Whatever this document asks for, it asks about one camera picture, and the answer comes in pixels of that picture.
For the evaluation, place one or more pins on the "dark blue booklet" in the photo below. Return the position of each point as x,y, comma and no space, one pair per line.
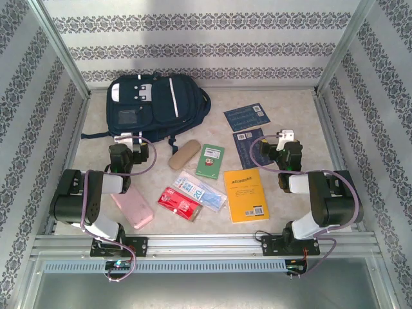
246,117
246,151

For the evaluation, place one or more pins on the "green notebook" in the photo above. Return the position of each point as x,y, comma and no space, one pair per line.
210,162

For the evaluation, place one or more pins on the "left controller board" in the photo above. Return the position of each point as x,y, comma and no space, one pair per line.
117,265

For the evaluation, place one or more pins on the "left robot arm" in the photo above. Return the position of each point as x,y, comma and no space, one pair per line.
106,225

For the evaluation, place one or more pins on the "pink pencil case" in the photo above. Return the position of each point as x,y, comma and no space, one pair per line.
135,209

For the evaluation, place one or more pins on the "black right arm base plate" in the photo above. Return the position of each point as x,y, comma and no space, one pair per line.
270,246

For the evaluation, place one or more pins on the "aluminium side rail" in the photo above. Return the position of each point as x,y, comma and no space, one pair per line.
78,128
328,128

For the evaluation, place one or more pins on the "grey metal panel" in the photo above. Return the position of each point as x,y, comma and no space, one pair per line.
206,293

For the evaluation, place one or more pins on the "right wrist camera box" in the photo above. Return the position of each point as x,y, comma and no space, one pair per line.
265,151

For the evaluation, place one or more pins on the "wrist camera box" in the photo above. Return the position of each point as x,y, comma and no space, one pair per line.
265,151
141,154

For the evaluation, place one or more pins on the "red plastic packet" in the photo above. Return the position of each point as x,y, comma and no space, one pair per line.
178,202

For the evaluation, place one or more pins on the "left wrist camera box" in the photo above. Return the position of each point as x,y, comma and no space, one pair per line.
141,154

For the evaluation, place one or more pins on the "aluminium mounting rail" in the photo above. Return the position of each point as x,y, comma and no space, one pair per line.
206,244

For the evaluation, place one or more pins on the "tan glasses case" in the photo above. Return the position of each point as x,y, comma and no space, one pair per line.
184,154

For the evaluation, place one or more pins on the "aluminium frame post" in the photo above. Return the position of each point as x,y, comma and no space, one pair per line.
60,48
344,48

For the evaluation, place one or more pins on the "controller board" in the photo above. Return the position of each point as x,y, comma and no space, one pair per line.
117,265
296,268

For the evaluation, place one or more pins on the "yellow book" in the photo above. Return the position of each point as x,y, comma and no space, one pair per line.
246,196

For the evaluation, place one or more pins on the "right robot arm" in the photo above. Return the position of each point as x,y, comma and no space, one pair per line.
302,228

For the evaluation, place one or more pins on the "navy blue backpack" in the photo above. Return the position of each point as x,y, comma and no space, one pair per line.
167,106

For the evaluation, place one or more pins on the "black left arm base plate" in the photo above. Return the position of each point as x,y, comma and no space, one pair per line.
138,246

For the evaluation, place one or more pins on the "right controller board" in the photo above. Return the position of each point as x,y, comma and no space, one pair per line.
296,268

